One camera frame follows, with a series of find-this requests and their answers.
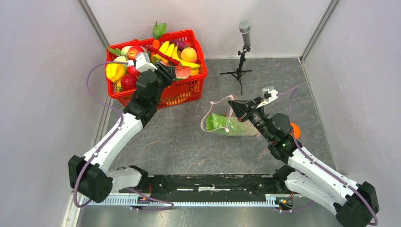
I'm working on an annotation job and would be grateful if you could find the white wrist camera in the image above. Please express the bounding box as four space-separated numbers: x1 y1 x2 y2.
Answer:
127 52 157 73
257 86 278 108

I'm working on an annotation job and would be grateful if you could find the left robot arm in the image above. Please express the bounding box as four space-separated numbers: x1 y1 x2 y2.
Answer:
68 62 176 208

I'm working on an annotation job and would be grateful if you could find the toy watermelon slice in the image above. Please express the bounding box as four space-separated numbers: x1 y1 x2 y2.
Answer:
174 65 192 80

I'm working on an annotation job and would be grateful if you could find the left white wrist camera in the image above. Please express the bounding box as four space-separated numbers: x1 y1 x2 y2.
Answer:
127 52 157 73

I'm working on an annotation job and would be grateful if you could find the long red toy chili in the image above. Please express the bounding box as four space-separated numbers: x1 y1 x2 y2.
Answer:
145 46 181 66

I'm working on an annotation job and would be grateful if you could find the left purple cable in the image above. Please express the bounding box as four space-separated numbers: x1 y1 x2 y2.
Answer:
73 61 174 212

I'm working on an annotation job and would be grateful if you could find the toy napa cabbage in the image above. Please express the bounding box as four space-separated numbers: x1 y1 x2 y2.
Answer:
203 113 258 136

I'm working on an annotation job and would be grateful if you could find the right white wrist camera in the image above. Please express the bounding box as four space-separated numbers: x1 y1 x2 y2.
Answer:
257 86 278 108

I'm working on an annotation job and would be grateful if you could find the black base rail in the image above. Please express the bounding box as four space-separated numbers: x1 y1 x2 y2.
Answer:
134 174 292 202

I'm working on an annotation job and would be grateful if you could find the grey microphone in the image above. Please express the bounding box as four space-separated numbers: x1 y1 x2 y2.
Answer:
239 20 251 48

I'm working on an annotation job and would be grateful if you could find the orange plastic tape dispenser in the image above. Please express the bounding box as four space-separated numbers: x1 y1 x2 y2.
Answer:
290 122 301 139

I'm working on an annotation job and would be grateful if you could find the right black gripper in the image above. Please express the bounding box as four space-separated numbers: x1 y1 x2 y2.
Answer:
228 96 273 142

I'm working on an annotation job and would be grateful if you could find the red plastic basket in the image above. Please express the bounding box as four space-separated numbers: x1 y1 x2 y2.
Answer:
107 30 208 109

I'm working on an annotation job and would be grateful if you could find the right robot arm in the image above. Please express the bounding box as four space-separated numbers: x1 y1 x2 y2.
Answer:
228 97 379 227

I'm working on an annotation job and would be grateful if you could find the black tripod stand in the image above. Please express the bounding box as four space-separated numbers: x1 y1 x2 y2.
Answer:
220 45 252 95

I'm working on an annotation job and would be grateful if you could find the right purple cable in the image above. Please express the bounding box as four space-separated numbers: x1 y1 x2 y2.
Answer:
277 85 380 227

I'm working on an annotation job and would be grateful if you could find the toy peach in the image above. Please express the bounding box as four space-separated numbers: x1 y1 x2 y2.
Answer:
180 47 198 63

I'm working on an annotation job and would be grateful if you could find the red toy apple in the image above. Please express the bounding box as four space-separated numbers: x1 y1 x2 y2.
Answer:
127 45 145 60

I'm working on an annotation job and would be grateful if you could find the clear zip top bag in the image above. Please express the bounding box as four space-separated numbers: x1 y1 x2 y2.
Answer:
200 95 262 141

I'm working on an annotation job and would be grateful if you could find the purple toy sweet potato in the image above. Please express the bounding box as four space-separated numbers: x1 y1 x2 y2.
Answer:
170 39 190 51

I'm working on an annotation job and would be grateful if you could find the yellow toy bell pepper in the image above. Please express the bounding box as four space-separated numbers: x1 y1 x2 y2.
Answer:
105 63 125 83

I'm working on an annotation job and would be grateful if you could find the purple cable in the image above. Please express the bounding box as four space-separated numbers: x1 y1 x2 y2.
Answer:
73 61 174 212
277 85 380 227

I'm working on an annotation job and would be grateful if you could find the toy carrot with leaves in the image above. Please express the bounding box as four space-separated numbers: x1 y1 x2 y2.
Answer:
152 21 167 49

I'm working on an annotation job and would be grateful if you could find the yellow toy banana bunch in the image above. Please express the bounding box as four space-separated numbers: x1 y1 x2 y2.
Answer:
151 41 175 64

